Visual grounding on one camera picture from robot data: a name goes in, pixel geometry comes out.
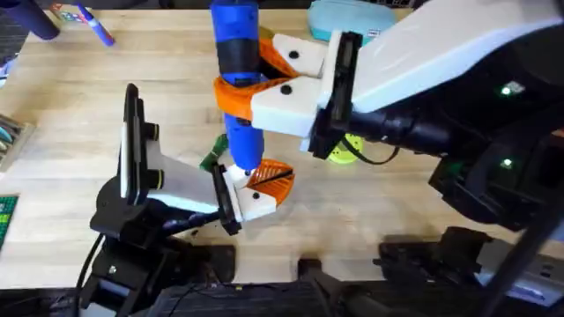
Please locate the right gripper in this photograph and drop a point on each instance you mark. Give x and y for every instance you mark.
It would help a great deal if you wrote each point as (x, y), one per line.
(423, 53)

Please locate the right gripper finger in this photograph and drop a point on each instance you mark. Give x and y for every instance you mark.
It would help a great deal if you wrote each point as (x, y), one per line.
(282, 105)

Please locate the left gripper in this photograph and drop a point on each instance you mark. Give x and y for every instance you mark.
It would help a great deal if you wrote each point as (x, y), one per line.
(185, 185)

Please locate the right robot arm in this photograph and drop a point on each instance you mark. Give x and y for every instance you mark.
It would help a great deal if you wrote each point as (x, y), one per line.
(498, 145)

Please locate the green toy vegetable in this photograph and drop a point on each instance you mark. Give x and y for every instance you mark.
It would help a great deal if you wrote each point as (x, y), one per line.
(214, 152)

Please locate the teal case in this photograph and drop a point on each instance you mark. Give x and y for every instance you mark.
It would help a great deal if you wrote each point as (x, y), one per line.
(348, 17)

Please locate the green disc with holes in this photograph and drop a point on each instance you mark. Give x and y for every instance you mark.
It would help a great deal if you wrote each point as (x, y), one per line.
(350, 152)

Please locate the left wrist black plate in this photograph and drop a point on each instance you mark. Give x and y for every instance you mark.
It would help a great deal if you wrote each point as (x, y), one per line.
(131, 145)

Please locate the blue marker pen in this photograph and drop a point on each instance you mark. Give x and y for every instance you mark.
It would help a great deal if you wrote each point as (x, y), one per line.
(98, 26)

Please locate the box of tools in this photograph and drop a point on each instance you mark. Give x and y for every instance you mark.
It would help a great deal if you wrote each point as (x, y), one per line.
(11, 141)

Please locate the green board with blocks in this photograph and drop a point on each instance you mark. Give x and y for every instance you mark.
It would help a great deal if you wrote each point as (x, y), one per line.
(6, 220)

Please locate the dark navy cylinder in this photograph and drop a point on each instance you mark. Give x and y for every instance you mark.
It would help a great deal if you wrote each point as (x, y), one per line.
(28, 17)

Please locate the black rail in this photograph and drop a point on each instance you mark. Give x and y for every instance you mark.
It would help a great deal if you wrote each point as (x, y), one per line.
(264, 301)

